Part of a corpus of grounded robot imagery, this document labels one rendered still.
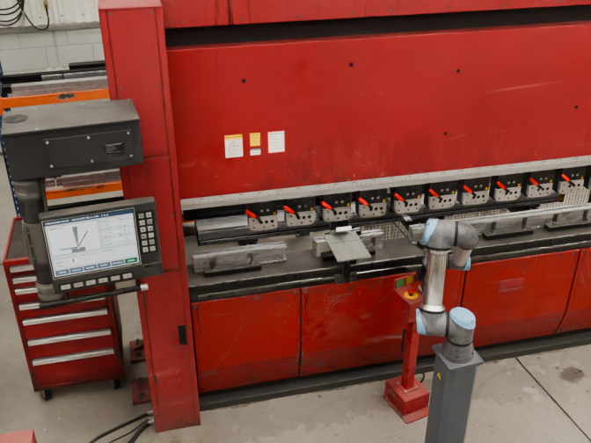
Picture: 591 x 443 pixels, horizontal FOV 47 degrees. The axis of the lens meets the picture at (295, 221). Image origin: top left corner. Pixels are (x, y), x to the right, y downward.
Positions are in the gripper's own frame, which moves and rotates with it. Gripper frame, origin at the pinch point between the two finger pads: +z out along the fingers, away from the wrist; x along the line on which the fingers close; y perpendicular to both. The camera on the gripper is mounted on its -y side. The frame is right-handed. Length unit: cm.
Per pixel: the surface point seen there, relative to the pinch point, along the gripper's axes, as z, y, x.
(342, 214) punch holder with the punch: -35, 41, 31
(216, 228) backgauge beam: -17, 81, 87
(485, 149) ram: -66, 26, -47
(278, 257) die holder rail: -12, 49, 64
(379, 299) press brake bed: 14.6, 22.7, 13.3
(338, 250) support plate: -23, 29, 40
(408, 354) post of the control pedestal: 37.0, -2.7, 7.7
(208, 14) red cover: -142, 63, 94
